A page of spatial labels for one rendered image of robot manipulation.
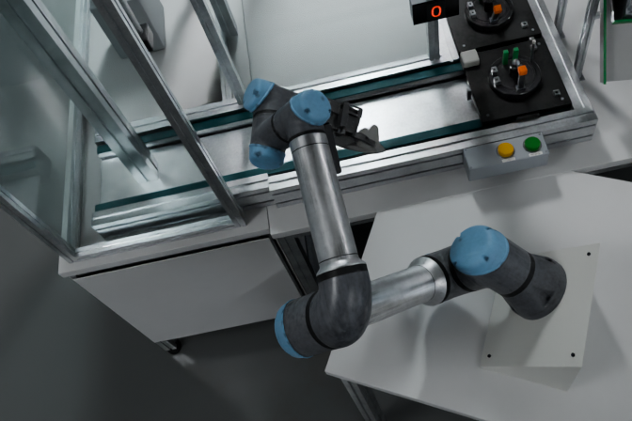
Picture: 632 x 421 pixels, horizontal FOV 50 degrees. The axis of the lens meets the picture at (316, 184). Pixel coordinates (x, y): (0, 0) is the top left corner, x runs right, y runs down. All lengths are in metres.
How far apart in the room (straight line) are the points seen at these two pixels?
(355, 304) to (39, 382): 2.01
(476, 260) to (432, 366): 0.34
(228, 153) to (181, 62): 0.48
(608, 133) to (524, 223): 0.36
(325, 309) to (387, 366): 0.51
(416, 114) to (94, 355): 1.69
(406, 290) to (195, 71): 1.16
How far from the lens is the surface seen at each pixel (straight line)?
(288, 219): 1.90
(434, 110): 1.96
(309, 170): 1.26
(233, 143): 2.01
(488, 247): 1.49
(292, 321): 1.31
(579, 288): 1.59
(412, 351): 1.72
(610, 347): 1.76
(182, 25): 2.46
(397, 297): 1.46
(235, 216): 1.88
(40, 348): 3.09
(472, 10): 2.08
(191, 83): 2.28
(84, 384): 2.94
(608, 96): 2.09
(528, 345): 1.62
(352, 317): 1.22
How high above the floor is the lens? 2.51
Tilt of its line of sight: 58 degrees down
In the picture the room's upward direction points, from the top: 20 degrees counter-clockwise
